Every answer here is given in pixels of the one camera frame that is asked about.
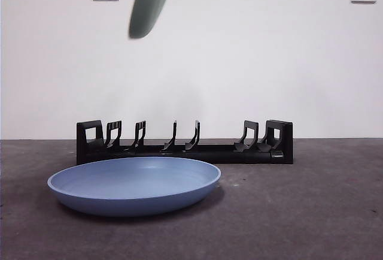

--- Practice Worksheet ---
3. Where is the blue round plate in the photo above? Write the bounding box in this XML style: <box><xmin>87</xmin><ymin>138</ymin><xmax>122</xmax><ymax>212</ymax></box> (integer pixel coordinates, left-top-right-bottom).
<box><xmin>47</xmin><ymin>156</ymin><xmax>222</xmax><ymax>217</ymax></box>

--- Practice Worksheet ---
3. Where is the green round plate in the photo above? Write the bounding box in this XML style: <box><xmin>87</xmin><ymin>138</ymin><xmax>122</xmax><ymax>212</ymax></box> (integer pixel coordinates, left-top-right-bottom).
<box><xmin>128</xmin><ymin>0</ymin><xmax>178</xmax><ymax>40</ymax></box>

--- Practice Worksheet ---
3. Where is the black plastic plate rack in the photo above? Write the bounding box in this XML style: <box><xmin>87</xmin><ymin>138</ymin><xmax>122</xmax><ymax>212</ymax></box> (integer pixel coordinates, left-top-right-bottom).
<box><xmin>76</xmin><ymin>119</ymin><xmax>294</xmax><ymax>165</ymax></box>

